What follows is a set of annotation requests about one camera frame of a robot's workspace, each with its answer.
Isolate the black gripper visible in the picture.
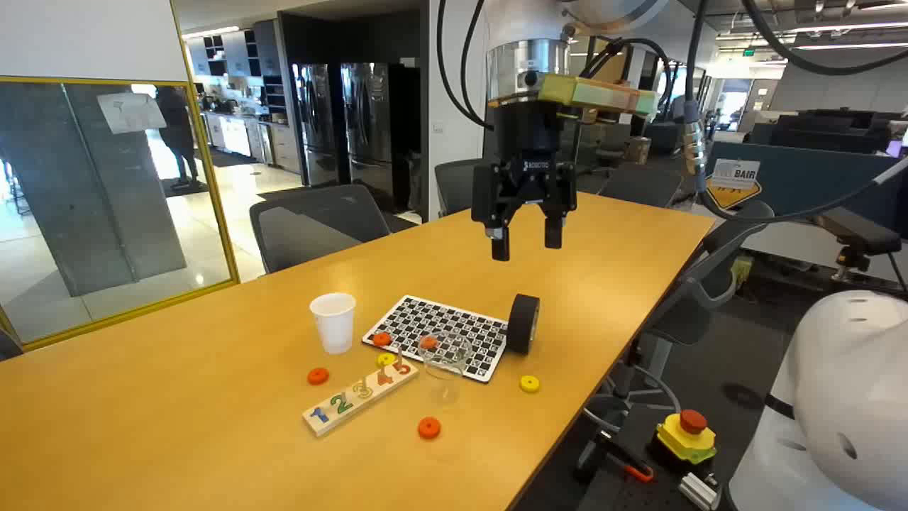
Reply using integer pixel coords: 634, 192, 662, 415
472, 103, 576, 260

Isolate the yellow disc table edge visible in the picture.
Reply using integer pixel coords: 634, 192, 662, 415
520, 374, 543, 395

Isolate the orange disc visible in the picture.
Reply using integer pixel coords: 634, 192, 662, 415
420, 336, 440, 351
306, 366, 330, 385
418, 418, 444, 441
372, 330, 393, 348

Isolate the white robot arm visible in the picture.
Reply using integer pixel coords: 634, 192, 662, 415
472, 0, 669, 260

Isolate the transparent plastic cup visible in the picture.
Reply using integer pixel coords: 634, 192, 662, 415
423, 357, 461, 407

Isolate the white foam cup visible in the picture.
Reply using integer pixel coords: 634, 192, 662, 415
311, 293, 359, 356

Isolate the black tape roll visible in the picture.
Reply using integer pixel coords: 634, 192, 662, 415
505, 296, 539, 356

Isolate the black white calibration board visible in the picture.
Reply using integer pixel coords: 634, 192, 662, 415
364, 296, 509, 384

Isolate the wooden number puzzle board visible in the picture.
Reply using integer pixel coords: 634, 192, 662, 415
303, 361, 420, 438

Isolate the office chair right side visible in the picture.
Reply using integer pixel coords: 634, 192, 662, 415
654, 202, 774, 343

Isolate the orange disc front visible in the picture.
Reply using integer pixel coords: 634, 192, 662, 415
418, 418, 444, 441

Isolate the dark grey office chair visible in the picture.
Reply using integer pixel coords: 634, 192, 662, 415
251, 185, 393, 272

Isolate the yellow emergency stop button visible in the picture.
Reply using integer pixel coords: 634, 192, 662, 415
655, 410, 719, 466

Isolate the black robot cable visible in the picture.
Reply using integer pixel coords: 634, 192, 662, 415
434, 0, 496, 130

